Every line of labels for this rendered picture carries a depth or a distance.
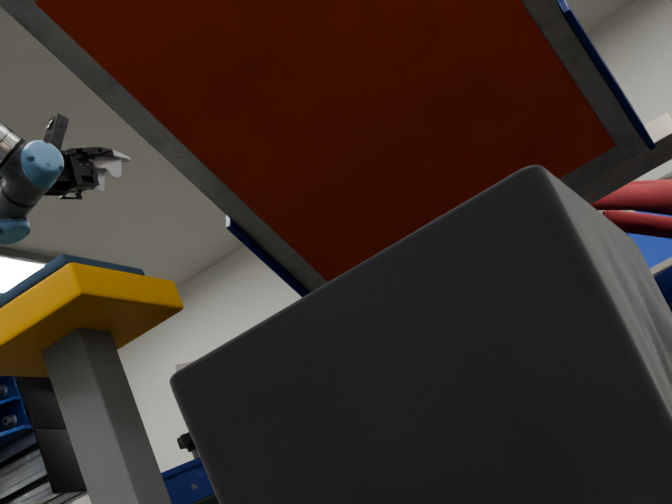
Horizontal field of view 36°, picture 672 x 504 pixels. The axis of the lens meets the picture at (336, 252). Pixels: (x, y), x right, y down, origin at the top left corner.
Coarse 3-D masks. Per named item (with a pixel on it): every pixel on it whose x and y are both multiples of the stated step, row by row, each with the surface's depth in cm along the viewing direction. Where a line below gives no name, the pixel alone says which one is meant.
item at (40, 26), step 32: (0, 0) 132; (32, 0) 133; (544, 0) 140; (32, 32) 136; (64, 32) 136; (544, 32) 143; (64, 64) 139; (96, 64) 140; (576, 64) 147; (128, 96) 144; (608, 96) 152; (160, 128) 148; (608, 128) 156; (192, 160) 152; (608, 160) 160; (224, 192) 156; (256, 224) 161; (288, 256) 166
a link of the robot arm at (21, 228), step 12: (0, 192) 181; (0, 204) 182; (12, 204) 181; (0, 216) 184; (12, 216) 184; (24, 216) 186; (0, 228) 183; (12, 228) 184; (24, 228) 186; (0, 240) 186; (12, 240) 188
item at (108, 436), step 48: (48, 288) 74; (96, 288) 74; (144, 288) 80; (0, 336) 75; (48, 336) 77; (96, 336) 79; (96, 384) 76; (96, 432) 76; (144, 432) 78; (96, 480) 75; (144, 480) 75
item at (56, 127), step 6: (60, 114) 206; (54, 120) 205; (60, 120) 205; (66, 120) 206; (48, 126) 206; (54, 126) 203; (60, 126) 204; (66, 126) 205; (48, 132) 205; (54, 132) 202; (60, 132) 203; (48, 138) 203; (54, 138) 202; (60, 138) 203; (54, 144) 201; (60, 144) 202
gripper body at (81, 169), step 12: (72, 156) 202; (84, 156) 204; (72, 168) 201; (84, 168) 203; (60, 180) 200; (72, 180) 201; (84, 180) 203; (96, 180) 204; (48, 192) 201; (60, 192) 203; (72, 192) 205
